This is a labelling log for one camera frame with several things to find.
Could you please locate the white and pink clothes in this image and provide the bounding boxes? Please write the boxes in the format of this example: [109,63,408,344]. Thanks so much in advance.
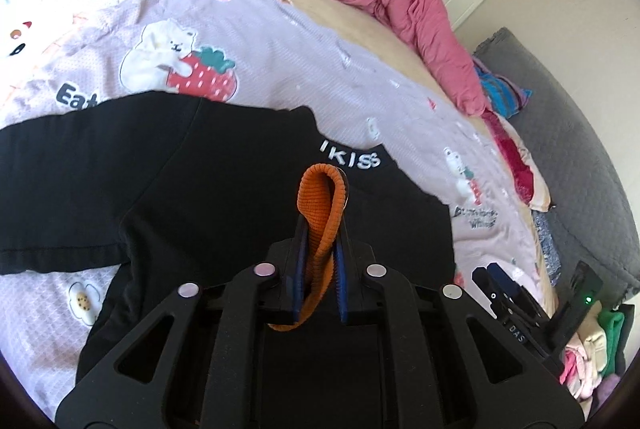
[558,311,607,404]

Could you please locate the blue striped pillow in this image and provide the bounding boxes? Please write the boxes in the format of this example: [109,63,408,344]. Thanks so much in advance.
[472,56,534,118]

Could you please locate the purple strawberry print bed sheet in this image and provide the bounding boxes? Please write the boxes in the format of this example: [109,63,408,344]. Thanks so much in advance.
[0,0,556,420]

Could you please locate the white plush toy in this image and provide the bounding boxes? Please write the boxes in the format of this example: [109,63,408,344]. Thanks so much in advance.
[0,15,37,60]

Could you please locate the green garment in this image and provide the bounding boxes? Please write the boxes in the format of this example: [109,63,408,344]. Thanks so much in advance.
[596,309,627,376]

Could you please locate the grey quilted headboard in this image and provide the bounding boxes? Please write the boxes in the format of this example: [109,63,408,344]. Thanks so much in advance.
[472,26,634,296]

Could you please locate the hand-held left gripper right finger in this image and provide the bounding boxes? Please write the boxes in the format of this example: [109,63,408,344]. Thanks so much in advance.
[332,229,587,429]

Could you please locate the black shirt with orange cuff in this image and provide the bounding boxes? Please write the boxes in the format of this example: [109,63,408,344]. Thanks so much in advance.
[0,91,458,390]

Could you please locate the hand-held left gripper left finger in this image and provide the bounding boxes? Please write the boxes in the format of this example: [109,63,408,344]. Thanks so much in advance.
[54,213,313,429]

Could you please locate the red floral pillow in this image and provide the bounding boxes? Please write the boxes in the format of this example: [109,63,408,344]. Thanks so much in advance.
[481,109,552,210]

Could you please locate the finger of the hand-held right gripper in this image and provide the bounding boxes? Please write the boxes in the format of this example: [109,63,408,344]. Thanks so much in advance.
[487,262,538,310]
[471,268,507,322]

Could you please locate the blue patterned cloth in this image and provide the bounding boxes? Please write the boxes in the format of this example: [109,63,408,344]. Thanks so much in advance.
[530,209,564,288]

